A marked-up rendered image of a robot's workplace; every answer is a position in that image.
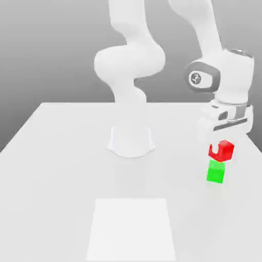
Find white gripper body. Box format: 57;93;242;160
195;104;254;145

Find small red cube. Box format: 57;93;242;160
208;139;235;163

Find small green cube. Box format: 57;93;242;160
206;159;226;184

